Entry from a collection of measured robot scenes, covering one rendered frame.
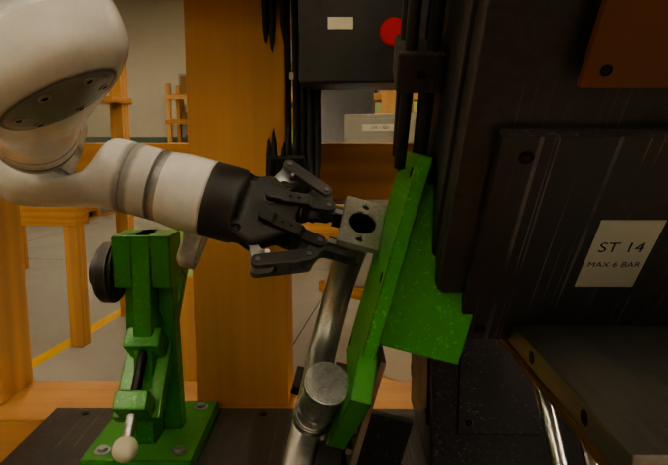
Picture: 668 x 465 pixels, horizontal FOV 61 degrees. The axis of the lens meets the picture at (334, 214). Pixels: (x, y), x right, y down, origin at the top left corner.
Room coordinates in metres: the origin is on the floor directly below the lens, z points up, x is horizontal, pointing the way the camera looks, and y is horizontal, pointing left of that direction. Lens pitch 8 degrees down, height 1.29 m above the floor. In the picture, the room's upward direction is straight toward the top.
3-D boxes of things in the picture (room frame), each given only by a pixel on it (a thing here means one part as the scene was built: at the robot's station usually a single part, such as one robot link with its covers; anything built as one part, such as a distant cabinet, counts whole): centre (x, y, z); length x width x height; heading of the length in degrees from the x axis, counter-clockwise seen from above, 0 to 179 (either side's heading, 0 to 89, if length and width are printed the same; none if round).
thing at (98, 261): (0.69, 0.28, 1.12); 0.07 x 0.03 x 0.08; 0
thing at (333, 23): (0.77, -0.04, 1.42); 0.17 x 0.12 x 0.15; 90
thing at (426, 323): (0.50, -0.08, 1.17); 0.13 x 0.12 x 0.20; 90
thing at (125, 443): (0.60, 0.23, 0.96); 0.06 x 0.03 x 0.06; 0
